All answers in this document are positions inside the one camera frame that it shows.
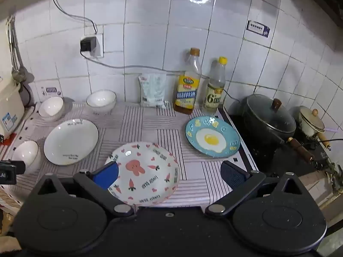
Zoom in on white rice cooker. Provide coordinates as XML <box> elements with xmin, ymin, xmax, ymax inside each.
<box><xmin>0</xmin><ymin>82</ymin><xmax>26</xmax><ymax>137</ymax></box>

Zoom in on white salt bag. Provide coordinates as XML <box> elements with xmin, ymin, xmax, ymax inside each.
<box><xmin>138</xmin><ymin>73</ymin><xmax>167</xmax><ymax>109</ymax></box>

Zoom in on white plate with bunny print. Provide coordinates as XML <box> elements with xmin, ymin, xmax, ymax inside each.
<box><xmin>104</xmin><ymin>141</ymin><xmax>181</xmax><ymax>207</ymax></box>

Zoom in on white ribbed bowl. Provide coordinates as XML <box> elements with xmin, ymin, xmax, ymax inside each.
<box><xmin>12</xmin><ymin>140</ymin><xmax>41</xmax><ymax>174</ymax></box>
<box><xmin>38</xmin><ymin>96</ymin><xmax>65</xmax><ymax>121</ymax></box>
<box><xmin>86</xmin><ymin>90</ymin><xmax>117</xmax><ymax>114</ymax></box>

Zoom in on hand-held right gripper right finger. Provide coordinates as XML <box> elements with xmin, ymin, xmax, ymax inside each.
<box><xmin>205</xmin><ymin>161</ymin><xmax>306</xmax><ymax>217</ymax></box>

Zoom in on thin black cable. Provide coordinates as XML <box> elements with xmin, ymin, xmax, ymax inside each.
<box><xmin>80</xmin><ymin>49</ymin><xmax>244</xmax><ymax>105</ymax></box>
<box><xmin>50</xmin><ymin>0</ymin><xmax>97</xmax><ymax>34</ymax></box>

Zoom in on plain white plate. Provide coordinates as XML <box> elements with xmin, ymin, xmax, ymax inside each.
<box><xmin>44</xmin><ymin>118</ymin><xmax>99</xmax><ymax>166</ymax></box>

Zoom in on small cream enamel pot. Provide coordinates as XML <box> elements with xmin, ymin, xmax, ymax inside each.
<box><xmin>299</xmin><ymin>106</ymin><xmax>331</xmax><ymax>150</ymax></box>

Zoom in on white wall socket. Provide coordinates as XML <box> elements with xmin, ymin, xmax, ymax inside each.
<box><xmin>82</xmin><ymin>33</ymin><xmax>104</xmax><ymax>58</ymax></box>

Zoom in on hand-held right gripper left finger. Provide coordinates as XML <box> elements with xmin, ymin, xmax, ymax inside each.
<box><xmin>36</xmin><ymin>162</ymin><xmax>134</xmax><ymax>217</ymax></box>

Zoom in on black power adapter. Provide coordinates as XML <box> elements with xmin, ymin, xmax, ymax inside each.
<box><xmin>80</xmin><ymin>37</ymin><xmax>97</xmax><ymax>52</ymax></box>

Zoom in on blue plate with egg print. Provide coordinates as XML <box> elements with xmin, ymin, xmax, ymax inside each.
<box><xmin>185</xmin><ymin>116</ymin><xmax>241</xmax><ymax>159</ymax></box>

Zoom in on black pot with glass lid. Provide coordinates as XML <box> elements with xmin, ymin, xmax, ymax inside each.
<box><xmin>242</xmin><ymin>94</ymin><xmax>315</xmax><ymax>164</ymax></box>

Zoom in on brown-capped cooking wine bottle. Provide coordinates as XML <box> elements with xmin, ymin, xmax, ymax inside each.
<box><xmin>174</xmin><ymin>48</ymin><xmax>202</xmax><ymax>115</ymax></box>

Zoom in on striped counter mat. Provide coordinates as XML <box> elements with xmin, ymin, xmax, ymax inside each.
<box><xmin>0</xmin><ymin>102</ymin><xmax>258</xmax><ymax>206</ymax></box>

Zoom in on black cooktop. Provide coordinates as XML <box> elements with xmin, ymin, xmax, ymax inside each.
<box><xmin>224</xmin><ymin>104</ymin><xmax>330</xmax><ymax>178</ymax></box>

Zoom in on yellow-capped vinegar bottle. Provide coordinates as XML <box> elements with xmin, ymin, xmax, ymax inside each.
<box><xmin>202</xmin><ymin>56</ymin><xmax>228</xmax><ymax>115</ymax></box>

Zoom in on blue and white wall sticker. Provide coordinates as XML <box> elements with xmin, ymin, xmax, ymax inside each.
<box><xmin>247</xmin><ymin>20</ymin><xmax>270</xmax><ymax>38</ymax></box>

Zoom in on hanging kitchen utensils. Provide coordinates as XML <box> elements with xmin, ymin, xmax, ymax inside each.
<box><xmin>7</xmin><ymin>16</ymin><xmax>34</xmax><ymax>84</ymax></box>

